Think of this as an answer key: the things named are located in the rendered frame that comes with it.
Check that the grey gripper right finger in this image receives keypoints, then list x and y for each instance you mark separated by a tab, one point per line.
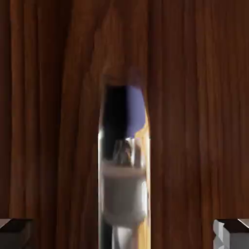
232	236

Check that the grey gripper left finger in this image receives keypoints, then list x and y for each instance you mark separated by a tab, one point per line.
16	235

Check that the dark wood drawer front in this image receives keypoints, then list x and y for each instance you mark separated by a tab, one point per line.
194	116

